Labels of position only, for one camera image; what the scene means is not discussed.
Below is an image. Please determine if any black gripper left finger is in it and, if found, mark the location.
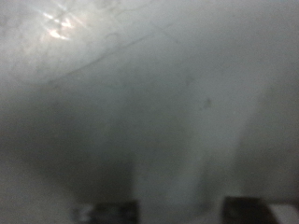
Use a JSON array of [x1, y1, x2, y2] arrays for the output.
[[73, 201, 140, 224]]

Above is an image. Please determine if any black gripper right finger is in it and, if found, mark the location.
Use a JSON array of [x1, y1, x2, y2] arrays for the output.
[[221, 195, 273, 224]]

